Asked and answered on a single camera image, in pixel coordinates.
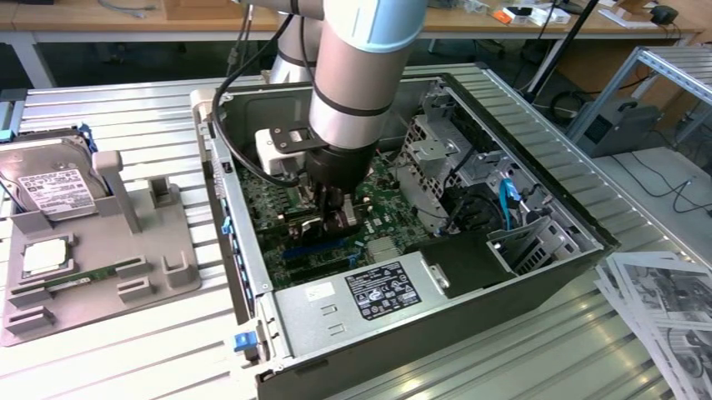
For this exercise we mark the green RAM stick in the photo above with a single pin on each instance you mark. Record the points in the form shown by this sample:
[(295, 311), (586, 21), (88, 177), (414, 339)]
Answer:
[(82, 277)]

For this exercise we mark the small black desk device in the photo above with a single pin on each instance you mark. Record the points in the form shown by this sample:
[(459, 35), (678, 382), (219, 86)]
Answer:
[(662, 13)]

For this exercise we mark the silver CPU chip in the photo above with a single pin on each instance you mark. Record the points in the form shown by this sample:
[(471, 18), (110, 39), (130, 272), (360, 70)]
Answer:
[(46, 258)]

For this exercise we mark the silver chipset heatsink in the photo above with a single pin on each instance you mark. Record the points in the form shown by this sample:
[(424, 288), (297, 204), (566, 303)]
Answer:
[(383, 249)]

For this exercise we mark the grey parts rack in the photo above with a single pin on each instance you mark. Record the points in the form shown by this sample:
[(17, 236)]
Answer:
[(100, 246)]

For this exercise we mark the silver hard disk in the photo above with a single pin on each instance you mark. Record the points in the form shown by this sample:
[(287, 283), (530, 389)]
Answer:
[(44, 166)]

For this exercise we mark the dark grey floor unit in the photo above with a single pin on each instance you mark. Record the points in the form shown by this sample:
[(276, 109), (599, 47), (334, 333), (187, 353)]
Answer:
[(627, 125)]

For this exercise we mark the graphics card with metal bracket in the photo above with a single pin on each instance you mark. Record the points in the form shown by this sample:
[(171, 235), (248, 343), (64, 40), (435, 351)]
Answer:
[(311, 233)]

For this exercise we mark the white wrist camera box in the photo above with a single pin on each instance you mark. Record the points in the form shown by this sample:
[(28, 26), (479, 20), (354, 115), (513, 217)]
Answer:
[(267, 152)]

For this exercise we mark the long wooden desk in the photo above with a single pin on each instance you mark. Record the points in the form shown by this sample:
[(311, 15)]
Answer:
[(478, 21)]

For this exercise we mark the white flat box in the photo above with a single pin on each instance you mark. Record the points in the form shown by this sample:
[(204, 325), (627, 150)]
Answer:
[(627, 20)]

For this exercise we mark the grey metal bracket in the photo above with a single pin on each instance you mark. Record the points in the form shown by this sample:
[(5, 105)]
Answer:
[(10, 98)]

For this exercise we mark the white box with black print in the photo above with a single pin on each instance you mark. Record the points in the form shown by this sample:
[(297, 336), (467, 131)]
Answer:
[(542, 16)]

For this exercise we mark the silver perforated drive cage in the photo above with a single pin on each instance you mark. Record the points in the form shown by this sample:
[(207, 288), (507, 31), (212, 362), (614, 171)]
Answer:
[(427, 154)]

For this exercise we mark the blue case latch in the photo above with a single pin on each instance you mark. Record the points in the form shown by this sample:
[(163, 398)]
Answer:
[(244, 341)]

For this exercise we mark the black plastic shroud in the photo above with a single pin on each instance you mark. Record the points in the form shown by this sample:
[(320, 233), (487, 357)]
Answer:
[(463, 262)]

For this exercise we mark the small orange box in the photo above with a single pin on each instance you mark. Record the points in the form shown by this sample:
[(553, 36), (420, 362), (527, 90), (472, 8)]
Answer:
[(502, 16)]

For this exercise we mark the blue disk rail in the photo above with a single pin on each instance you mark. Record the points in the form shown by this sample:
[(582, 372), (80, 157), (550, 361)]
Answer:
[(88, 137)]

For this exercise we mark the grey slotted disk bay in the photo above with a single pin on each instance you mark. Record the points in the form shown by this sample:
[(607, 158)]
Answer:
[(530, 246)]

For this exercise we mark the printed paper sheets stack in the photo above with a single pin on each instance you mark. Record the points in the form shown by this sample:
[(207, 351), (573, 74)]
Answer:
[(666, 300)]

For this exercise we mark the black slanted pole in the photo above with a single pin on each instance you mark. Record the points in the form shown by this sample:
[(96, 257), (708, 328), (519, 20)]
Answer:
[(561, 46)]

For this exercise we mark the small blue plastic piece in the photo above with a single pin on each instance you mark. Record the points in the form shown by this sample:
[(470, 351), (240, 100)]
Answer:
[(4, 136)]

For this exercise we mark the blue card retention clip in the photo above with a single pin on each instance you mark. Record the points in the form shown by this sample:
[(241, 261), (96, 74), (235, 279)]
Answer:
[(224, 227)]

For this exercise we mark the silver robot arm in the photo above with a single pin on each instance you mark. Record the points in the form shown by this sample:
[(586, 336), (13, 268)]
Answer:
[(355, 83)]

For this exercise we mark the black expansion slot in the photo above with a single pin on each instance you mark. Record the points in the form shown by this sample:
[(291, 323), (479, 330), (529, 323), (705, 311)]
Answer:
[(313, 275), (316, 263)]

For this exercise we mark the open black PC case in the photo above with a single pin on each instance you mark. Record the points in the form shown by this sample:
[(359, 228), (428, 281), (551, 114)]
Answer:
[(444, 346)]

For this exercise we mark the aluminium profile frame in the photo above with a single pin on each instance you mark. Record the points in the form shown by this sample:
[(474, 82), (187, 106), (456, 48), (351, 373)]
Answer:
[(666, 68)]

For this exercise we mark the silver power supply unit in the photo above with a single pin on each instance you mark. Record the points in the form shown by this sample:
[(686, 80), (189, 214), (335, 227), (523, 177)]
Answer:
[(319, 325)]

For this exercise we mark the blue expansion slot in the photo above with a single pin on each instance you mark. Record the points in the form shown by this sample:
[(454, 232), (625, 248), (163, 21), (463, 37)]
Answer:
[(308, 250)]

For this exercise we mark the green motherboard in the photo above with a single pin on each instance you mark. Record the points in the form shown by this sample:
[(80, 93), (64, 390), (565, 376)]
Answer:
[(400, 212)]

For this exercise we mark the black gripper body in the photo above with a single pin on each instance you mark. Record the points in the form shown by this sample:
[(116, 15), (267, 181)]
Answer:
[(339, 166)]

